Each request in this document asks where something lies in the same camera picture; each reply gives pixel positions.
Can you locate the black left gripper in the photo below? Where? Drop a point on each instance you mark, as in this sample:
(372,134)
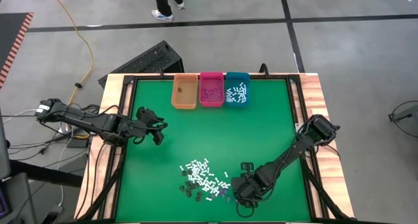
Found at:
(145,124)

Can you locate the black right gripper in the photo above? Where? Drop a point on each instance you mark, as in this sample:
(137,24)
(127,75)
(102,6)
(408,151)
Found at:
(251,185)

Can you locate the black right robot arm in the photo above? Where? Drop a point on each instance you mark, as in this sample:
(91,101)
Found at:
(294,152)

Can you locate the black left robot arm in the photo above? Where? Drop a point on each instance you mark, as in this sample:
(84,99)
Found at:
(91,121)

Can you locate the orange plastic bin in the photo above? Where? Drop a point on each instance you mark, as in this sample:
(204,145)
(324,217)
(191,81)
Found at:
(185,95)

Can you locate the wooden table border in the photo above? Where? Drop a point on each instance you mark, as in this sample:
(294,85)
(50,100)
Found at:
(111,96)

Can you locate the black mesh computer case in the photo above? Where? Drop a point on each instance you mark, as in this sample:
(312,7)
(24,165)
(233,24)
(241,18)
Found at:
(147,60)

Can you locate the pink plastic bin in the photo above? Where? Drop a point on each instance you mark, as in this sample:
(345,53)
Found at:
(211,82)

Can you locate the blue plastic bin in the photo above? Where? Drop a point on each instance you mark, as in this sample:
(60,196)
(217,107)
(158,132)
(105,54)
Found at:
(236,78)

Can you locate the silver mounting plate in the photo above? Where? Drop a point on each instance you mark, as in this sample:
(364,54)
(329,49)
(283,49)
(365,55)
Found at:
(296,126)

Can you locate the black table clamp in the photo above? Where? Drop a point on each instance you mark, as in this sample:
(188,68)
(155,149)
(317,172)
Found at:
(262,67)

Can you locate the person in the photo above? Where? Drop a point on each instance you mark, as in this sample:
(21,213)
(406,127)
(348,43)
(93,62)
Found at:
(165,3)

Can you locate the grey equipment cabinet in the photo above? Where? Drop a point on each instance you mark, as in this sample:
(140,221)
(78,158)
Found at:
(19,198)

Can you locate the black mat orange striped edge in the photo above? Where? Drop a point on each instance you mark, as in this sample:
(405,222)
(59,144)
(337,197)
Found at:
(8,34)

